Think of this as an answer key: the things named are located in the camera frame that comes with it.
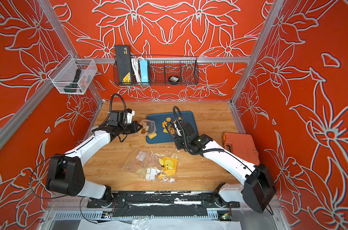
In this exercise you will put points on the metal kitchen tongs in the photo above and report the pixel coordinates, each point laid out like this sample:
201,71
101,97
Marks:
171,128

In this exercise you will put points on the yellow square cookie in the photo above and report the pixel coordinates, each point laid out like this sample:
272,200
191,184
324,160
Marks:
152,135

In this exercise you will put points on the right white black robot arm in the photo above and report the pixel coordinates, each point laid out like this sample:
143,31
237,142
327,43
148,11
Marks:
257,187

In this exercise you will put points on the small black round device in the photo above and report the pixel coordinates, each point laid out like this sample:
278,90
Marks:
174,80

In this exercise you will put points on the clear acrylic wall bin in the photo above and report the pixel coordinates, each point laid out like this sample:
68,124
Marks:
64,72

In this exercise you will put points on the black wire wall basket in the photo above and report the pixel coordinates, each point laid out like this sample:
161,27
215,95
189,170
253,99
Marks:
162,67

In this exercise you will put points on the orange plastic tool case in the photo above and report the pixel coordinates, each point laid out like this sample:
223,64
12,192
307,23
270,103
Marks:
242,146

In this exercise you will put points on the dark green tool handle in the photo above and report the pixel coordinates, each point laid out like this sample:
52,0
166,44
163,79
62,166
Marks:
72,87

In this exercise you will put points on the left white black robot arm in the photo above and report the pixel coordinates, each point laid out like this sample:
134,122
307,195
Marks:
66,174

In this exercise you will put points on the teal plastic tray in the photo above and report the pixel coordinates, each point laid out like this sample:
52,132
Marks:
159,118

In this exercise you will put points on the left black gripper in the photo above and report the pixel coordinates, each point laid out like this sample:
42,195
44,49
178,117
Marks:
134,129

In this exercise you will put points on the black box yellow label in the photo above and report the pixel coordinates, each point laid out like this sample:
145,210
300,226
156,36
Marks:
124,65

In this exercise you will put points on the black mounting base rail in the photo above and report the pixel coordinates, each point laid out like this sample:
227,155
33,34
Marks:
206,199

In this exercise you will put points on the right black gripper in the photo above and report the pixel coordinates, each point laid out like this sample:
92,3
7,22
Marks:
178,145

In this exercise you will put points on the brown star cookie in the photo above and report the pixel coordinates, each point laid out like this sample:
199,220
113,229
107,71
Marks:
144,131

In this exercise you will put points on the light blue box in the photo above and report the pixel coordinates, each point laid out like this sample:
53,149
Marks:
144,71

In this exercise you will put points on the clear bag yellow dog print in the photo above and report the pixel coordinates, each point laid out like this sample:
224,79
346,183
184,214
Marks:
148,124

